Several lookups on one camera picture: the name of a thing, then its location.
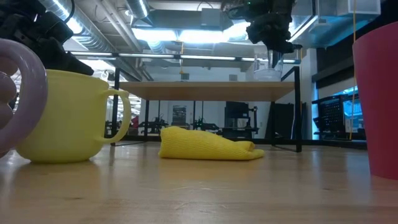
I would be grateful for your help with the lilac ribbed bubble mug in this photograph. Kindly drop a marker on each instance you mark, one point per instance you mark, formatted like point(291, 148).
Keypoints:
point(34, 93)

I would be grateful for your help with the wooden shelf with black frame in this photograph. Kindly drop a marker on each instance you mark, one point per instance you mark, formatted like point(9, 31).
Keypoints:
point(205, 91)

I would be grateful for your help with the black upright panel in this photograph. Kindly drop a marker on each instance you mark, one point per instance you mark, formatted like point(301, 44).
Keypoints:
point(281, 121)

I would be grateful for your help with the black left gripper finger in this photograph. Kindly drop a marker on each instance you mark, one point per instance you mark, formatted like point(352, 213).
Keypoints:
point(78, 67)

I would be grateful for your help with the black frame bar with lights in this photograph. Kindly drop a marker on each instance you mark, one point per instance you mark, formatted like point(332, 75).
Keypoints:
point(205, 57)

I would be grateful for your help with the black pegboard rack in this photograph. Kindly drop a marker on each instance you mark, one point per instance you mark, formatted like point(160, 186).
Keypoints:
point(331, 115)

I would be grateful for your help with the clear glass mug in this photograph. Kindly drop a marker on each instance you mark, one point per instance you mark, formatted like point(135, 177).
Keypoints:
point(265, 74)

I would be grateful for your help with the pale yellow mug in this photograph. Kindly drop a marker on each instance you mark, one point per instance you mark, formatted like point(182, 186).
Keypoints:
point(71, 124)

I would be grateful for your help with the black cabinet with equipment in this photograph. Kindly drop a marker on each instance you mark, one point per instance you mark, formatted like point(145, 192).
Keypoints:
point(236, 115)

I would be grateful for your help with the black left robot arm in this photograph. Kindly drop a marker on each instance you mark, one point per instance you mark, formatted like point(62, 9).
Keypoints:
point(12, 12)

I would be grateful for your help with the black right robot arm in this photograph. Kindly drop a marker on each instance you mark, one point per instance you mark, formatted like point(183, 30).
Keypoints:
point(264, 6)

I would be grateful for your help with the silver round ceiling duct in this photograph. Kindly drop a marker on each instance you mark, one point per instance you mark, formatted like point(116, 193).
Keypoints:
point(138, 7)

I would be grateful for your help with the black background robot arm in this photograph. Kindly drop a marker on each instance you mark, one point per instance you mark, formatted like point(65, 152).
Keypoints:
point(154, 126)

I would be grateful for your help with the silver spiral ceiling duct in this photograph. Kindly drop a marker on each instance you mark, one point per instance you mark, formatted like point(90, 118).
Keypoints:
point(90, 37)

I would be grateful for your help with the yellow knitted cloth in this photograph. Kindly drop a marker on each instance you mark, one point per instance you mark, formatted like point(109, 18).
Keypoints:
point(199, 144)

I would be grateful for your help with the red plastic tumbler cup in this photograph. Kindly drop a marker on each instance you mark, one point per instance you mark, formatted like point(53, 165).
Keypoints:
point(382, 109)

